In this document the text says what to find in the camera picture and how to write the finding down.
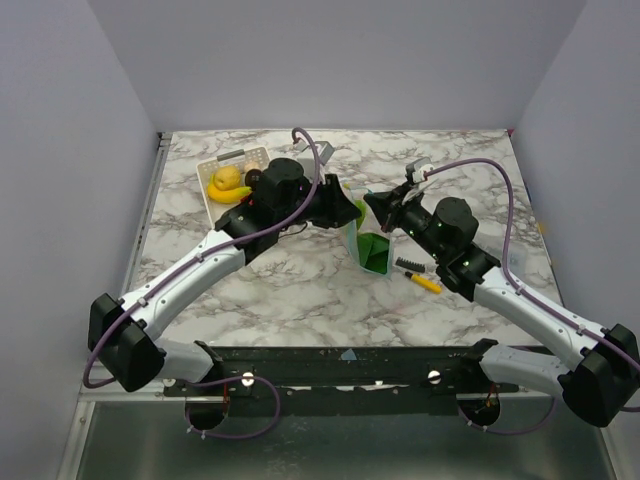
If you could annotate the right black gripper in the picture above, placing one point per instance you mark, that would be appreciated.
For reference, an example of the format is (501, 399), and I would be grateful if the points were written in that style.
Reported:
(396, 208)

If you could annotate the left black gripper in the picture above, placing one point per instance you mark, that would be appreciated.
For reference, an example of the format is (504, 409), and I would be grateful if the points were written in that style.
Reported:
(337, 208)

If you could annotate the green toy leaf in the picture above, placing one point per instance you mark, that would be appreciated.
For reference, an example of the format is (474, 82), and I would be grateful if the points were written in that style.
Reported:
(363, 209)
(373, 252)

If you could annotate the clear zip top bag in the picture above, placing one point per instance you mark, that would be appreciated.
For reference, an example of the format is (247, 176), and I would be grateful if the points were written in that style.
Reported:
(371, 224)

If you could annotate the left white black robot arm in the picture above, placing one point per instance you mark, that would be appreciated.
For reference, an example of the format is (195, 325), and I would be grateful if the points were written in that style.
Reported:
(124, 333)

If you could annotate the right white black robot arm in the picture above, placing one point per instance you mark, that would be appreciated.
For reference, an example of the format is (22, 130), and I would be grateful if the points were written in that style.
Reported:
(591, 368)

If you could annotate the black comb strip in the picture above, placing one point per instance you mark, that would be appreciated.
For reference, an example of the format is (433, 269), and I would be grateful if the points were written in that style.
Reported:
(410, 265)

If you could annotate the yellow black utility knife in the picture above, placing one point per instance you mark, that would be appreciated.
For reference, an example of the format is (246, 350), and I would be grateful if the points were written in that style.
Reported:
(423, 282)

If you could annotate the yellow toy banana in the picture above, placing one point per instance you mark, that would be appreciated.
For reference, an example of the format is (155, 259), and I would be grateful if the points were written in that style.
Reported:
(228, 197)

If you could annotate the white plastic basket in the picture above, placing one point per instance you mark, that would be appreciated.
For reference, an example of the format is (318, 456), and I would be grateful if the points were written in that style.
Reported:
(254, 158)

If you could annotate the yellow toy pear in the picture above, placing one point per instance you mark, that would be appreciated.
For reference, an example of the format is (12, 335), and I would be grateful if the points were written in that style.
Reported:
(228, 178)

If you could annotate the clear plastic screw box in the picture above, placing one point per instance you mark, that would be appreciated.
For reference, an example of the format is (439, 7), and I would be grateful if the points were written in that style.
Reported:
(522, 260)

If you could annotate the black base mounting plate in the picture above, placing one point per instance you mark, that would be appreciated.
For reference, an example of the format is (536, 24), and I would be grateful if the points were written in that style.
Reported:
(348, 381)

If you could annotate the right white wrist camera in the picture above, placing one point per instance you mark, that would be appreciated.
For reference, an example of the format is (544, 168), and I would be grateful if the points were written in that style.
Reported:
(416, 174)

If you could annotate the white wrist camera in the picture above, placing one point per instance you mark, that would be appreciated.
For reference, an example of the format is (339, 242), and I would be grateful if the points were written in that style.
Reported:
(416, 174)
(306, 157)

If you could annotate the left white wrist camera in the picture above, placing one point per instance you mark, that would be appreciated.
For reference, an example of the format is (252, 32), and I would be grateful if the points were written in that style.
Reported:
(306, 157)

